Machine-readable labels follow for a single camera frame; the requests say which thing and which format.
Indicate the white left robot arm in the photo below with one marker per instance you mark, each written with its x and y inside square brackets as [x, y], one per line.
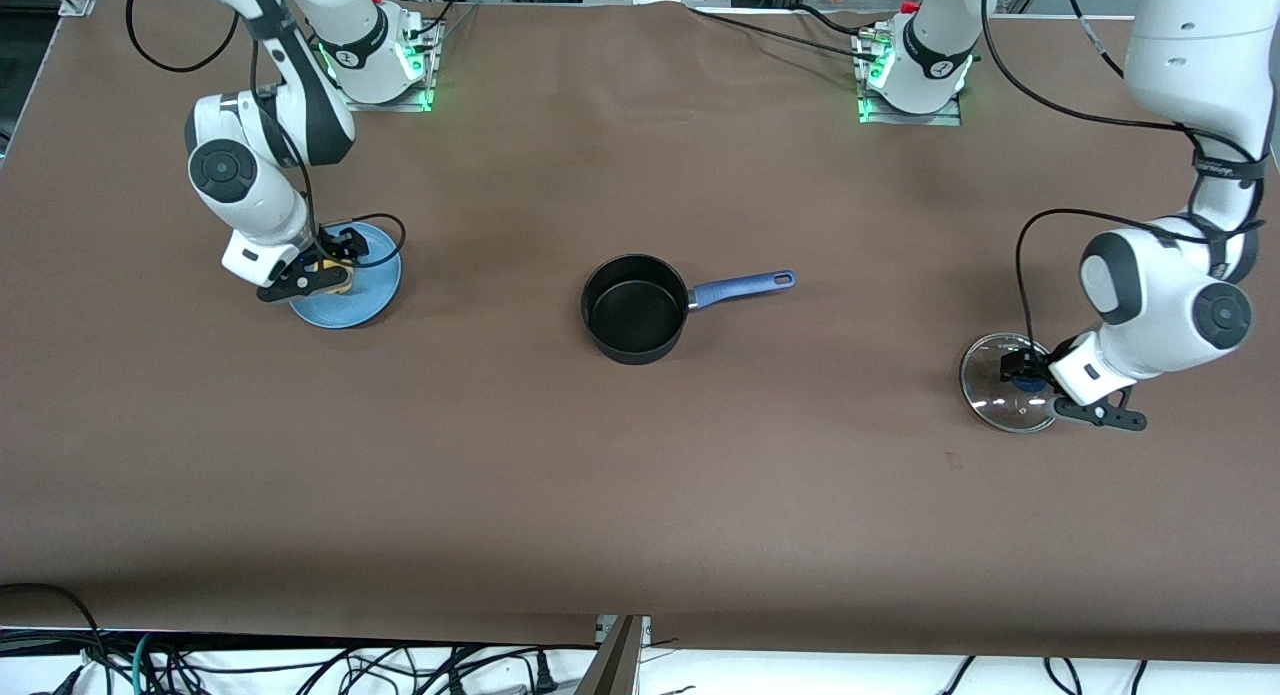
[1190, 75]

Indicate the blue plate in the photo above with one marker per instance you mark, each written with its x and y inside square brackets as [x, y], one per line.
[375, 285]

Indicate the glass lid with blue knob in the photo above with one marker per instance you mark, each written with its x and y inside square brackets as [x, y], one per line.
[1000, 405]

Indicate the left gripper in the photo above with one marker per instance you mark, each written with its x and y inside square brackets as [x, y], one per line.
[1029, 362]

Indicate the aluminium profile post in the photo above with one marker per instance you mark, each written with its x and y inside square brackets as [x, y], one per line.
[615, 660]

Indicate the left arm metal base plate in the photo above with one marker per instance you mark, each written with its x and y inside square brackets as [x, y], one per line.
[910, 115]

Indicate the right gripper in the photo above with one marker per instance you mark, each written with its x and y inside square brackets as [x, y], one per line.
[335, 248]

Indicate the yellow potato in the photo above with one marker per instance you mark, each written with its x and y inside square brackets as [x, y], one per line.
[335, 278]

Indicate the brown paper table cover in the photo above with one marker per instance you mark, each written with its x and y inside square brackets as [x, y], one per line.
[640, 525]

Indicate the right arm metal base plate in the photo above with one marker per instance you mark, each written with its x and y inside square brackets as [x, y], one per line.
[400, 93]

